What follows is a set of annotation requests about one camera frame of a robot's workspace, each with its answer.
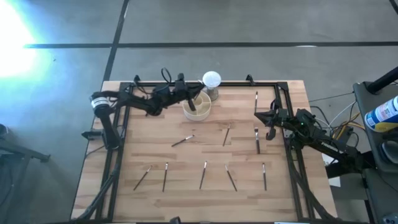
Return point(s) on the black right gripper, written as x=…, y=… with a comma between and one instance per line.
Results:
x=280, y=119

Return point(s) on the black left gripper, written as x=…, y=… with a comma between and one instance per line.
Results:
x=180, y=91

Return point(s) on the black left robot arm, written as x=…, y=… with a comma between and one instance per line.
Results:
x=136, y=104

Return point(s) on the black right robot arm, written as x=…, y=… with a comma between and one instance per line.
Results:
x=326, y=146

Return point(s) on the grey lamp base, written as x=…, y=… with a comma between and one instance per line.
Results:
x=214, y=95

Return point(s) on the white light bulb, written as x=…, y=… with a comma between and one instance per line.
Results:
x=212, y=79

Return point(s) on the beige round divided container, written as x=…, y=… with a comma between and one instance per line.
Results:
x=199, y=117

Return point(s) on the black power box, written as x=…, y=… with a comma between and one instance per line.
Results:
x=346, y=137

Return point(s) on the black flat bar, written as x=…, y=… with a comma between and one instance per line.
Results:
x=334, y=171

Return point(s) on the white paper sheet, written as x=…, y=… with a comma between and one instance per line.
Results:
x=334, y=182

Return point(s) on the blue white yellow spray can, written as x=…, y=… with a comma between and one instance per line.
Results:
x=382, y=115

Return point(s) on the black pole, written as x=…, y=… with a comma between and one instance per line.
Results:
x=384, y=80

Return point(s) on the grey rounded device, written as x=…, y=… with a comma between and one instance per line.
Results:
x=391, y=152

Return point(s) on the grey cart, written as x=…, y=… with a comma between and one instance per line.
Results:
x=381, y=193

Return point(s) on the black metal stand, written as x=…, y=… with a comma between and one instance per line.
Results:
x=31, y=153

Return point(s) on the black aluminium table frame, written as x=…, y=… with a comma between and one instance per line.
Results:
x=233, y=84

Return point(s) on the black frame bracket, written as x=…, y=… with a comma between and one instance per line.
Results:
x=136, y=79
x=249, y=79

